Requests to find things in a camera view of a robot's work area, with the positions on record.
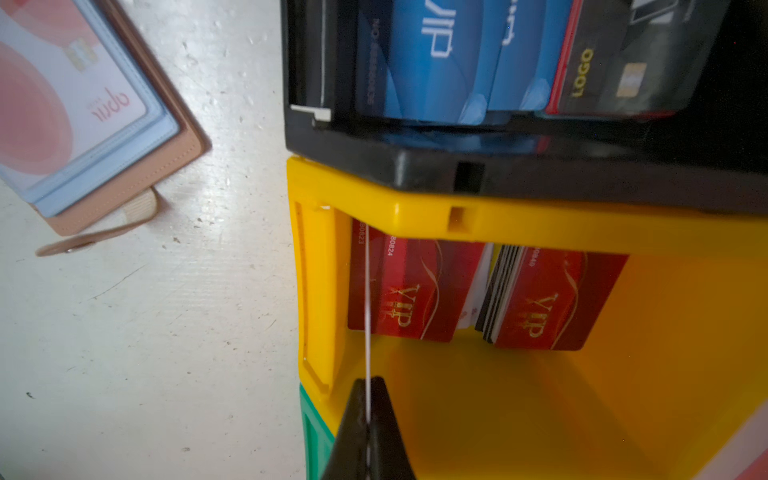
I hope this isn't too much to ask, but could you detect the red card in yellow bin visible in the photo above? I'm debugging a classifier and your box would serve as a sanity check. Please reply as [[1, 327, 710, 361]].
[[347, 219, 493, 342]]

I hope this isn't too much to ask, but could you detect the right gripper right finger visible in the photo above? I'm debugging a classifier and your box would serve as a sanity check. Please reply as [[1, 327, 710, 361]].
[[368, 377, 416, 480]]

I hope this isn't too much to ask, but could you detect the green plastic bin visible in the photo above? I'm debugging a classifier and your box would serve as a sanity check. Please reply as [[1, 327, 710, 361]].
[[299, 385, 335, 480]]

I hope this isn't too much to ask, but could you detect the pink white credit card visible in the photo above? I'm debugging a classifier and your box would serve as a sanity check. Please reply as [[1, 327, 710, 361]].
[[1, 1, 157, 202]]

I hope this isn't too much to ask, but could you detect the black card in bin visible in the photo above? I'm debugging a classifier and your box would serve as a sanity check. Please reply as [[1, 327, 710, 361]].
[[545, 0, 729, 118]]

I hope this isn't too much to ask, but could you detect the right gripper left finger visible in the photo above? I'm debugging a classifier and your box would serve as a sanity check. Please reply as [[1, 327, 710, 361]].
[[321, 379, 368, 480]]

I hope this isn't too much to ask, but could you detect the tan leather card holder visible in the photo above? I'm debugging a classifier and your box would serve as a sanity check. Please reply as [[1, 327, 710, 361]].
[[2, 1, 210, 257]]

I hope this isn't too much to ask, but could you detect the yellow plastic bin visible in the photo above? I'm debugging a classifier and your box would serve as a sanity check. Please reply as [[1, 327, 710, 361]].
[[287, 157, 767, 479]]

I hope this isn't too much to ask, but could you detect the black plastic bin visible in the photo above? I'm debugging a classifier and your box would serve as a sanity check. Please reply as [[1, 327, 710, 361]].
[[281, 1, 767, 215]]

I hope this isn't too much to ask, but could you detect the red credit card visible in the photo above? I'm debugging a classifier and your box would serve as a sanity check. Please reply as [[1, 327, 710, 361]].
[[362, 224, 373, 427]]

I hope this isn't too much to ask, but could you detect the blue VIP card in bin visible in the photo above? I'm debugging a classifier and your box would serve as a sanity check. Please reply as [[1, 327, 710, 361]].
[[355, 0, 572, 125]]

